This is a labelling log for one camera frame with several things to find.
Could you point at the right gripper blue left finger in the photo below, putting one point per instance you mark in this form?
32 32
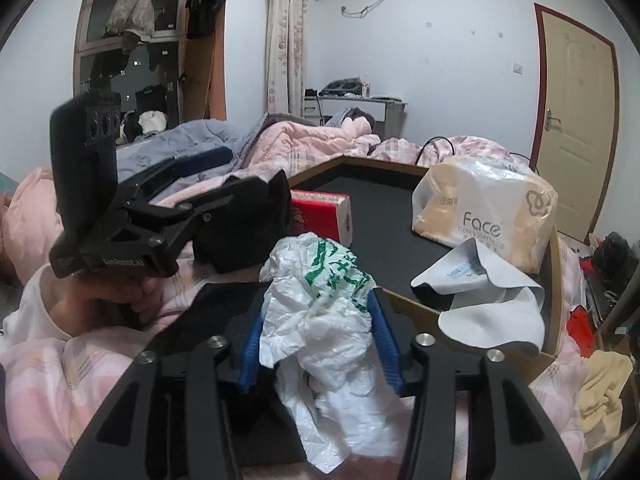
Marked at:
202 369

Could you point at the yellow towel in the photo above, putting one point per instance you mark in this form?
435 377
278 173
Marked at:
598 399

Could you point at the floral curtain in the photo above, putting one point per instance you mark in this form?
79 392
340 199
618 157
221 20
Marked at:
286 56

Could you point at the white desk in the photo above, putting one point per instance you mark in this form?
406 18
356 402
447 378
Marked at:
388 116

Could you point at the Face tissue pack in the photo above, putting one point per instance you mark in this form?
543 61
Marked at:
504 205

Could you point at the black device on desk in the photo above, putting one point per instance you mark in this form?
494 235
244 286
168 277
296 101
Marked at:
343 87

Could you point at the white green plastic bag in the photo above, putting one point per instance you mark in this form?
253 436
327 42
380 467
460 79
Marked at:
317 336

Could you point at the grey blue blanket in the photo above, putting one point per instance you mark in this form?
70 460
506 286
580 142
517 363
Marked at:
190 138

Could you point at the cream wooden door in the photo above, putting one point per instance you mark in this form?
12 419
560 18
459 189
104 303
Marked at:
577 118

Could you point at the person left hand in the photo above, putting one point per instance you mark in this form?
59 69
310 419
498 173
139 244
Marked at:
91 301

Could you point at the cardboard tray with black liner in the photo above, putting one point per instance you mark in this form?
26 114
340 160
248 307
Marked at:
386 248

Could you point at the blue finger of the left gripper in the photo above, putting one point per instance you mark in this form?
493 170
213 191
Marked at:
200 204
195 162

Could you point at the hanging beige jacket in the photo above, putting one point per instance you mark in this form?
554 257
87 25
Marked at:
132 17

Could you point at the pink plaid duvet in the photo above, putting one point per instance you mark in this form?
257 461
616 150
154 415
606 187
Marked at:
56 382

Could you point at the red tissue box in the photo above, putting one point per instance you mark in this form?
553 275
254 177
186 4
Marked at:
328 215

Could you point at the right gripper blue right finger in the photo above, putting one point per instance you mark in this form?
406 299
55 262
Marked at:
416 364

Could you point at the red bag on floor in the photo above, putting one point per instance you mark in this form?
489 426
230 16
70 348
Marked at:
579 328

